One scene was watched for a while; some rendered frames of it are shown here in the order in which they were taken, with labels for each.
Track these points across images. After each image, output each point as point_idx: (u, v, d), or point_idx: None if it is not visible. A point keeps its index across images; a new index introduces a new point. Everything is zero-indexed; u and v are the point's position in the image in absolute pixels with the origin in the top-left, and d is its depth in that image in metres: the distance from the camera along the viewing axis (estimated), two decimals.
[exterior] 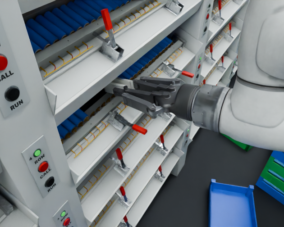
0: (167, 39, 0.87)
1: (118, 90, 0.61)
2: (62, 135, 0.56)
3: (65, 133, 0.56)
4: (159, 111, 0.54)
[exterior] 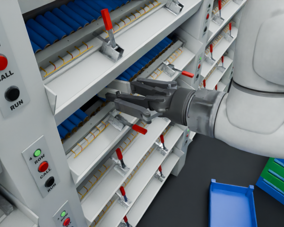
0: (167, 39, 0.87)
1: (111, 95, 0.59)
2: (62, 135, 0.56)
3: (65, 133, 0.56)
4: (153, 116, 0.52)
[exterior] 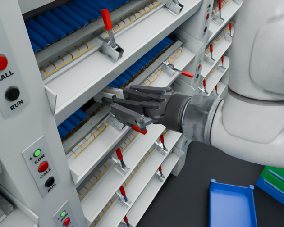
0: (167, 39, 0.87)
1: (107, 100, 0.58)
2: (62, 135, 0.56)
3: (65, 133, 0.56)
4: (148, 123, 0.51)
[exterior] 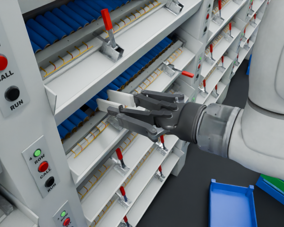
0: (167, 39, 0.87)
1: (113, 109, 0.55)
2: (62, 135, 0.56)
3: (65, 133, 0.56)
4: (160, 133, 0.48)
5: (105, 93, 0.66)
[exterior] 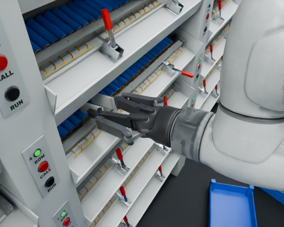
0: (167, 39, 0.87)
1: (93, 112, 0.55)
2: (62, 135, 0.56)
3: (65, 133, 0.56)
4: (136, 137, 0.48)
5: (105, 93, 0.66)
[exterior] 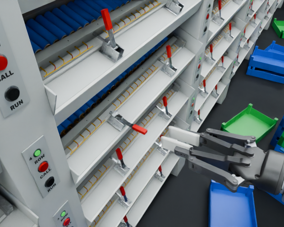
0: None
1: None
2: (58, 132, 0.56)
3: (61, 130, 0.56)
4: (255, 146, 0.52)
5: (101, 90, 0.66)
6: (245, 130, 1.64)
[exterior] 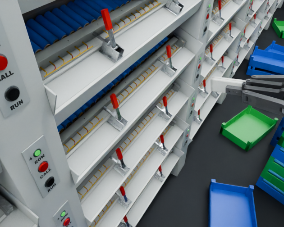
0: None
1: None
2: None
3: (60, 129, 0.56)
4: None
5: (100, 90, 0.66)
6: (245, 130, 1.64)
